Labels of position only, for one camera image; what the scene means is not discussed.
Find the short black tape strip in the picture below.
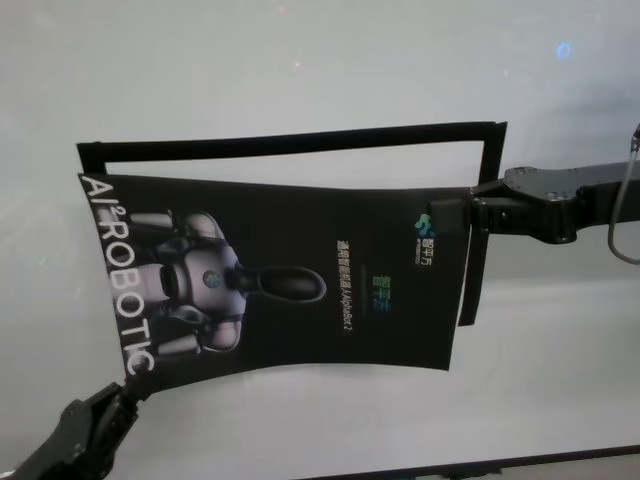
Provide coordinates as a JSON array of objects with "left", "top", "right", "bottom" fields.
[
  {"left": 458, "top": 122, "right": 508, "bottom": 329},
  {"left": 75, "top": 142, "right": 110, "bottom": 177}
]

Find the black robot poster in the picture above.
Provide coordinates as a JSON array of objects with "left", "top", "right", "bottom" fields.
[{"left": 77, "top": 171, "right": 471, "bottom": 401}]

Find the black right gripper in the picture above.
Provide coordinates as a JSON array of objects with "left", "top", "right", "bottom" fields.
[{"left": 426, "top": 166, "right": 595, "bottom": 246}]

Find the gray cable with connector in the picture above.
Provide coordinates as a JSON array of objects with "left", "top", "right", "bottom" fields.
[{"left": 606, "top": 119, "right": 640, "bottom": 265}]

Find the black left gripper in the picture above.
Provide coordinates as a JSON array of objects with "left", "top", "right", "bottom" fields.
[{"left": 0, "top": 381, "right": 147, "bottom": 480}]

